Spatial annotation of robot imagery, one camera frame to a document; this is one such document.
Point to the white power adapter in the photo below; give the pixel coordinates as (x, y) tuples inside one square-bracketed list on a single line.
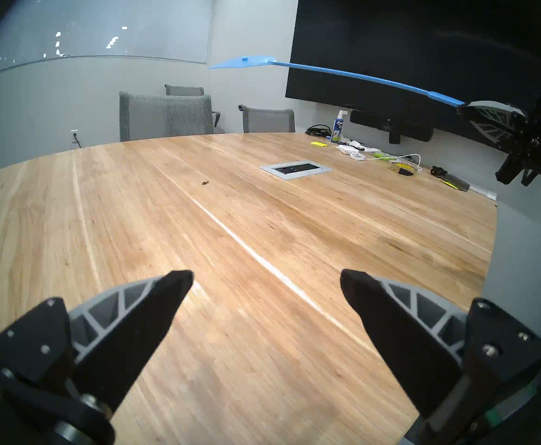
[(347, 149)]

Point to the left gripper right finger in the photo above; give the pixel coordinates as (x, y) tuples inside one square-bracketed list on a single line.
[(404, 342)]

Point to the large black wall television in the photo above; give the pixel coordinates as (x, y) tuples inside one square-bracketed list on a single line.
[(414, 36)]

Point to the small yellow folded note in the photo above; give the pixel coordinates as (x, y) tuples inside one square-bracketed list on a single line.
[(448, 185)]

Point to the black video sound bar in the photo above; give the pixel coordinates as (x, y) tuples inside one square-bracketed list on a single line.
[(376, 120)]

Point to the white crumpled cloth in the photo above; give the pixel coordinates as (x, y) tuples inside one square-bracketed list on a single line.
[(370, 149)]

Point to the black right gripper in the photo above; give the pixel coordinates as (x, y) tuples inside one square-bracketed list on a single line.
[(537, 147)]

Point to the large glass wall whiteboard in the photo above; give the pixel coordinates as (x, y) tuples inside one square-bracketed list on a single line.
[(113, 22)]

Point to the low gray mesh office chair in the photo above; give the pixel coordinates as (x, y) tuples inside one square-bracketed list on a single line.
[(268, 121)]

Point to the gray swivel chair with armrests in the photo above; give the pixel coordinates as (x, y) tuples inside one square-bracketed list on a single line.
[(185, 91)]

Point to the wide gray mesh office chair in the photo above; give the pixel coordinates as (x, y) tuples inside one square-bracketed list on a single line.
[(166, 117)]

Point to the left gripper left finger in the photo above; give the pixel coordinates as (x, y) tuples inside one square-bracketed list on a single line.
[(126, 337)]

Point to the silver table power outlet box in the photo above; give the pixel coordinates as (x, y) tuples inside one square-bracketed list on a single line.
[(296, 169)]

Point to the black yellow tape roll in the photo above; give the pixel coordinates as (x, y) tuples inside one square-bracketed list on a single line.
[(405, 172)]

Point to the blue plastic fly swatter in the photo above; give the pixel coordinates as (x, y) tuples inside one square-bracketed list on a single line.
[(344, 73)]

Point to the whiteboard cleaner spray bottle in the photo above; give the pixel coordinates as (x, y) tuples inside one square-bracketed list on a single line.
[(337, 131)]

